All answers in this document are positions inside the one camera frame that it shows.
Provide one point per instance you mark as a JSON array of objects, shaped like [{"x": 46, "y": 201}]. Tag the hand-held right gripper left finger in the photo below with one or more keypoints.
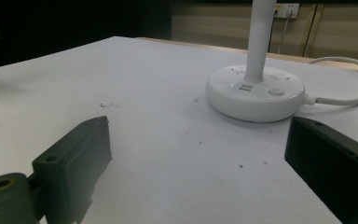
[{"x": 74, "y": 161}]

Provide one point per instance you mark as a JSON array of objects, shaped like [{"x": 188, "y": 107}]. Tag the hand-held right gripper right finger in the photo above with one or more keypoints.
[{"x": 332, "y": 161}]

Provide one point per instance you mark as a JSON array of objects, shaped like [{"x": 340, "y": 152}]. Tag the white round lamp base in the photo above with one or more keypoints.
[{"x": 256, "y": 90}]

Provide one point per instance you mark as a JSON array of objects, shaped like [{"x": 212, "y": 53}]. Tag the white wall socket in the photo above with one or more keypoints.
[{"x": 287, "y": 10}]

